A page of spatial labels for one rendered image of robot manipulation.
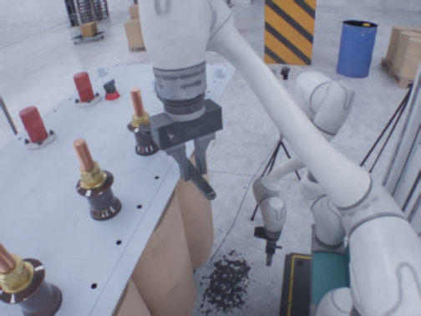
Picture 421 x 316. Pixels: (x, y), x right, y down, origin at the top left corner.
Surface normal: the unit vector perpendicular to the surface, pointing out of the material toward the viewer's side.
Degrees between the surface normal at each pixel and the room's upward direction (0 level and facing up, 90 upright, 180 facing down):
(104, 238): 0
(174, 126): 90
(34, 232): 0
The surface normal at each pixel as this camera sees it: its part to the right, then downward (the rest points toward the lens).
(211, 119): 0.47, 0.50
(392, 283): -0.55, -0.55
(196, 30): 0.66, 0.43
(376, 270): -0.79, -0.51
